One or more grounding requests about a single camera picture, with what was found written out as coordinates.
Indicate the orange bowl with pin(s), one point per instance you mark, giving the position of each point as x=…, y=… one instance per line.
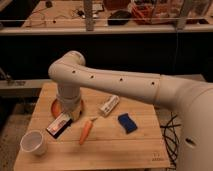
x=67, y=110

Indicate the black object on bench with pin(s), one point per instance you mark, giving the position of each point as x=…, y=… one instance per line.
x=119, y=17

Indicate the grey metal post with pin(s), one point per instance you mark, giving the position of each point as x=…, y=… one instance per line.
x=88, y=15

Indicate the orange carrot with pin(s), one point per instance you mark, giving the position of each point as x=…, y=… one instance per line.
x=86, y=130

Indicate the black whiteboard eraser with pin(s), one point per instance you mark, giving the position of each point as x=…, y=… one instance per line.
x=56, y=128

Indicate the grey metal rail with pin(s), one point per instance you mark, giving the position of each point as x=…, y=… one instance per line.
x=23, y=83

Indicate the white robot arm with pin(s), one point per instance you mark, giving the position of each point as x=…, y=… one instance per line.
x=192, y=100

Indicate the clear plastic bottle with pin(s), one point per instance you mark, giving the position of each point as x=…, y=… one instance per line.
x=109, y=104

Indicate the orange basket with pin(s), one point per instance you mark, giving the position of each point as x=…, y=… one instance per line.
x=141, y=15

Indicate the blue sponge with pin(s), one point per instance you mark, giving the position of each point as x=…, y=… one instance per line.
x=127, y=123

